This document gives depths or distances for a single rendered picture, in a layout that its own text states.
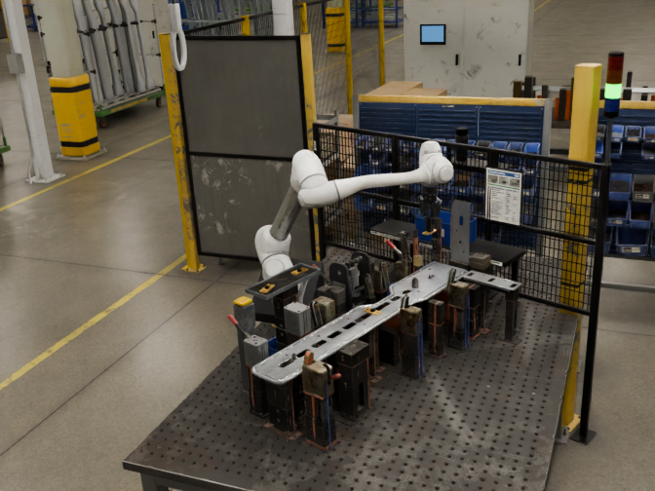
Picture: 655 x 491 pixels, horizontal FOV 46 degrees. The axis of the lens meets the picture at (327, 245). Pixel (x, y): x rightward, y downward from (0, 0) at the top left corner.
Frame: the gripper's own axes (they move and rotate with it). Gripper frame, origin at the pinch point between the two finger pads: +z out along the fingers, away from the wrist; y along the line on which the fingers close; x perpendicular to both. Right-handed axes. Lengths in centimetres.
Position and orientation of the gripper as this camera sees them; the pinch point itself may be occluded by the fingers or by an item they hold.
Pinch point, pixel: (429, 224)
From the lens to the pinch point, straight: 382.0
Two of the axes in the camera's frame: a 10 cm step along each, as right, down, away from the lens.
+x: 6.5, -3.0, 6.9
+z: 0.4, 9.3, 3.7
